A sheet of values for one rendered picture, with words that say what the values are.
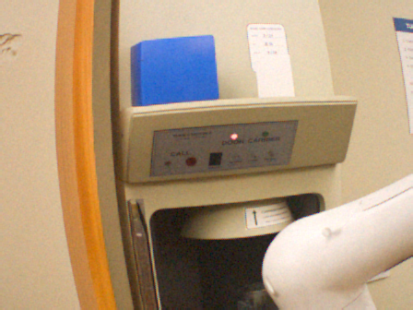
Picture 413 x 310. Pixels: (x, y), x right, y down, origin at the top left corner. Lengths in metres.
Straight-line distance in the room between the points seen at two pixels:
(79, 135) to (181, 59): 0.16
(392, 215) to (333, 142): 0.52
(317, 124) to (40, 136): 0.64
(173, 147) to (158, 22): 0.19
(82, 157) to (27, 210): 0.54
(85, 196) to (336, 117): 0.36
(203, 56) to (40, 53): 0.58
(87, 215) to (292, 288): 0.44
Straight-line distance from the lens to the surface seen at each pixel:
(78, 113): 1.34
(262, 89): 1.40
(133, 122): 1.33
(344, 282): 0.98
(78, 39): 1.34
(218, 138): 1.38
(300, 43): 1.50
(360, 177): 2.00
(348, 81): 1.98
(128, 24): 1.44
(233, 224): 1.50
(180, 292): 1.67
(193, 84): 1.34
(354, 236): 0.96
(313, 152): 1.45
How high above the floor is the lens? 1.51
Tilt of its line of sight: 3 degrees down
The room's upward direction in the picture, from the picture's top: 4 degrees counter-clockwise
